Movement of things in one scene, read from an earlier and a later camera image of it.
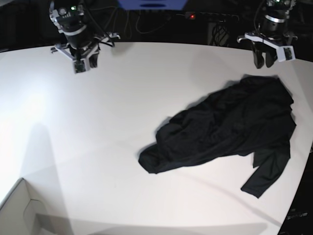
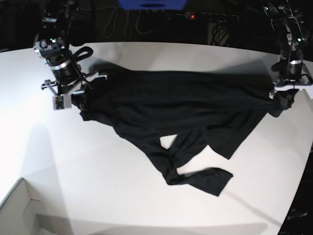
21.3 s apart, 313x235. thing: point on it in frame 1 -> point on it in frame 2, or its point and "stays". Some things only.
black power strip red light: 210,16 stays
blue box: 152,5 stays
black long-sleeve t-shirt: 253,117 -> 176,114
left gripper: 89,50 -> 76,88
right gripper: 280,42 -> 285,100
